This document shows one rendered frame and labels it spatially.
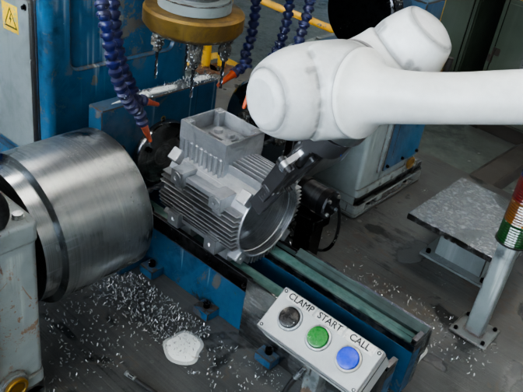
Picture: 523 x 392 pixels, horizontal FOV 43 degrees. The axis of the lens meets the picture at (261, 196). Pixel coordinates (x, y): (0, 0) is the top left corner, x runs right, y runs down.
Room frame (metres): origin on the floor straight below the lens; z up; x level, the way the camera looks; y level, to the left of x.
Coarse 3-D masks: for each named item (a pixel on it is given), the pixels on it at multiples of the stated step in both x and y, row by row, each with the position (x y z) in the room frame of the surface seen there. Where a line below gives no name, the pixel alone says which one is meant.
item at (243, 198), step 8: (176, 152) 1.07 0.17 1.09; (176, 160) 1.06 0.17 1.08; (296, 184) 1.06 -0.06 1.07; (240, 192) 0.97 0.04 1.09; (248, 192) 0.97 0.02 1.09; (240, 200) 0.96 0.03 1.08; (248, 200) 0.96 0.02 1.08; (168, 208) 1.07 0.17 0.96; (288, 232) 1.07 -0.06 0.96; (232, 256) 0.96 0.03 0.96; (240, 256) 0.96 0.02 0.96
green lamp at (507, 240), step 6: (504, 222) 1.05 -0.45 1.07; (504, 228) 1.04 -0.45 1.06; (510, 228) 1.03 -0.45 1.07; (516, 228) 1.03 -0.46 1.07; (498, 234) 1.05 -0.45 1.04; (504, 234) 1.04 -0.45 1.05; (510, 234) 1.03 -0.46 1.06; (516, 234) 1.03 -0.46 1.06; (522, 234) 1.02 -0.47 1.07; (504, 240) 1.03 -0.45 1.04; (510, 240) 1.03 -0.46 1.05; (516, 240) 1.02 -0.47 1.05; (522, 240) 1.02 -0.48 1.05; (510, 246) 1.03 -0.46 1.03; (516, 246) 1.02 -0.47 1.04; (522, 246) 1.03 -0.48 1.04
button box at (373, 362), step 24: (288, 288) 0.74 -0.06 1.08; (312, 312) 0.70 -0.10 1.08; (288, 336) 0.68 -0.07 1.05; (336, 336) 0.67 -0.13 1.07; (360, 336) 0.67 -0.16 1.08; (312, 360) 0.64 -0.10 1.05; (336, 360) 0.64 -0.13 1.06; (360, 360) 0.63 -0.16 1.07; (384, 360) 0.65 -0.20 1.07; (336, 384) 0.62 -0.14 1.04; (360, 384) 0.61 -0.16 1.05
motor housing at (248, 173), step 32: (192, 160) 1.07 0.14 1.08; (256, 160) 1.05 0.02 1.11; (160, 192) 1.05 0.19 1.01; (192, 192) 1.02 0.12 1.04; (256, 192) 0.98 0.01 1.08; (192, 224) 1.01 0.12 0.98; (224, 224) 0.96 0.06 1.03; (256, 224) 1.08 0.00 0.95; (288, 224) 1.06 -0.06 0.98; (256, 256) 1.01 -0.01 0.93
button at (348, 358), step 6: (342, 348) 0.65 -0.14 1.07; (348, 348) 0.65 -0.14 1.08; (354, 348) 0.65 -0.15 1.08; (342, 354) 0.64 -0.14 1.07; (348, 354) 0.64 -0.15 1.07; (354, 354) 0.64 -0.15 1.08; (342, 360) 0.63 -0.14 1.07; (348, 360) 0.63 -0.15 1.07; (354, 360) 0.63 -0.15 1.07; (342, 366) 0.63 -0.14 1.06; (348, 366) 0.63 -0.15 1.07; (354, 366) 0.63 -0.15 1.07
